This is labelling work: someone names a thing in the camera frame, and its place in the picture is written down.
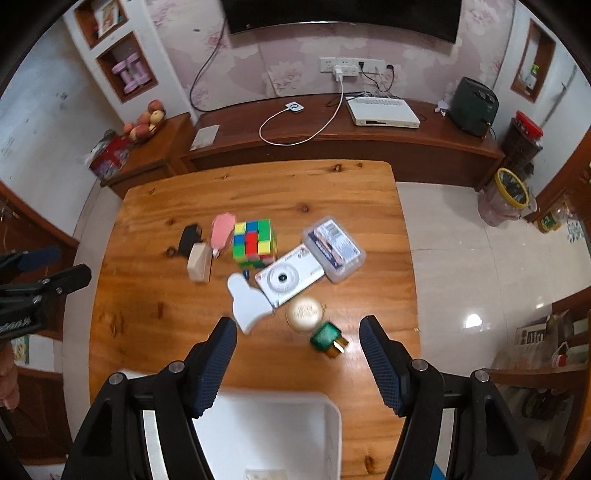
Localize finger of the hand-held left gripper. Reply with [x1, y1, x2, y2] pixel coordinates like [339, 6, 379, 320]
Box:
[0, 264, 92, 308]
[0, 247, 63, 281]

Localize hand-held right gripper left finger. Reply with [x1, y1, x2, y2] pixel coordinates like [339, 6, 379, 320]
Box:
[62, 316, 238, 480]

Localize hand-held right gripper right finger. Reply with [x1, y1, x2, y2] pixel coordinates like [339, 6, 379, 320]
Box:
[359, 315, 539, 480]

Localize white plug adapter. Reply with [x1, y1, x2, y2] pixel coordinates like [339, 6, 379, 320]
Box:
[226, 271, 275, 335]

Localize white plastic bin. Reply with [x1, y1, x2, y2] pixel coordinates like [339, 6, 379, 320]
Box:
[121, 367, 343, 480]

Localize round cream lid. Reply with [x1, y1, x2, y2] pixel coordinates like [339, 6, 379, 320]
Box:
[285, 296, 325, 334]

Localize wooden block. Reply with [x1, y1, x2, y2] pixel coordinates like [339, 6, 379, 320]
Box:
[187, 242, 214, 283]

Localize white compact camera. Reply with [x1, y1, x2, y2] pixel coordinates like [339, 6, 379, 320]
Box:
[254, 244, 326, 309]

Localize colourful puzzle cube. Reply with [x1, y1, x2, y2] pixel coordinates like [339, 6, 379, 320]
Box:
[231, 218, 279, 268]

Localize clear plastic card box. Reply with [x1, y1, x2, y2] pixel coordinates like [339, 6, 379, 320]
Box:
[302, 216, 367, 284]

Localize black charger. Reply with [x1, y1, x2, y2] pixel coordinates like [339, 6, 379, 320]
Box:
[178, 224, 204, 258]

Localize pink plastic tool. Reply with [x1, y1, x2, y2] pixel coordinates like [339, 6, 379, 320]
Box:
[210, 212, 237, 259]

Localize person's left hand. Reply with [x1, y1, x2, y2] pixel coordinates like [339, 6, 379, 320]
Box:
[0, 344, 20, 411]

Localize dark wooden cabinet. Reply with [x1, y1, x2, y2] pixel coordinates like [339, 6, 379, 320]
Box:
[0, 182, 81, 467]

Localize clear plastic bag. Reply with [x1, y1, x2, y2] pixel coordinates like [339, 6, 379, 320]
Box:
[83, 138, 105, 167]

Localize red cardboard box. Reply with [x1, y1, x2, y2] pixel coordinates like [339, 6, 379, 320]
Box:
[89, 136, 132, 180]

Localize wooden shelf rack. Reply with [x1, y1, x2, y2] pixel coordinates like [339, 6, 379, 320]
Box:
[489, 286, 591, 480]

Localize wooden side cabinet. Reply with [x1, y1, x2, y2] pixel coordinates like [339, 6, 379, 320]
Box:
[100, 112, 195, 199]

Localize pile of peaches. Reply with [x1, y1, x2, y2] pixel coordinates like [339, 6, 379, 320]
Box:
[122, 100, 167, 141]

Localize pink dumbbell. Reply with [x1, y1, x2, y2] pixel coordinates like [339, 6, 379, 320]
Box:
[127, 53, 151, 86]
[112, 62, 134, 90]

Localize white flat paper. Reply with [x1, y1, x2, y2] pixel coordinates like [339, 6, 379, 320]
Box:
[190, 124, 219, 151]

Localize yellow lid jar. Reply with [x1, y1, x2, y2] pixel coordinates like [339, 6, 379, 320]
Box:
[478, 167, 539, 228]

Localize green label bottle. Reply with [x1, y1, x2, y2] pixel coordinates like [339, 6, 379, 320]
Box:
[536, 203, 573, 234]

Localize long wooden television cabinet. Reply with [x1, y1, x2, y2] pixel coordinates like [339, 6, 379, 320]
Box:
[180, 92, 506, 192]

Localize white set-top box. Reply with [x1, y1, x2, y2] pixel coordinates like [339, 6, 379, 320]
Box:
[346, 96, 421, 130]

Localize picture book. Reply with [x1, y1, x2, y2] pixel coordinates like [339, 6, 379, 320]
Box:
[95, 0, 127, 38]

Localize red lid jar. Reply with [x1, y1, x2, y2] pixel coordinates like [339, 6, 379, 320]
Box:
[501, 111, 546, 174]

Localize dark green air fryer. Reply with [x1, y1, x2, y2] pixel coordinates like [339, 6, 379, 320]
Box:
[450, 76, 500, 138]

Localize grey metal rod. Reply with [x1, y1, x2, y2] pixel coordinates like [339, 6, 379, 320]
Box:
[538, 83, 571, 130]

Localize black television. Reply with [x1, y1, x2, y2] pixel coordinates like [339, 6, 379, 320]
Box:
[219, 0, 463, 45]

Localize wooden framed wall niche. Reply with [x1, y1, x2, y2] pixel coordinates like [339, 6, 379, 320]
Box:
[74, 0, 132, 49]
[510, 18, 557, 103]
[96, 32, 158, 103]

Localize black television cable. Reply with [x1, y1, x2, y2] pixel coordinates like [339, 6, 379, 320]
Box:
[189, 18, 228, 113]

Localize white charging cable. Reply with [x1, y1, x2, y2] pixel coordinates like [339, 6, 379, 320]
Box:
[259, 80, 347, 146]

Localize black outlet cables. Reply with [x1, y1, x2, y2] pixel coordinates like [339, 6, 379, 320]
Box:
[358, 60, 398, 97]

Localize white wall outlet strip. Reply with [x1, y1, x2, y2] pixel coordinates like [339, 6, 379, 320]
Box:
[320, 56, 386, 73]

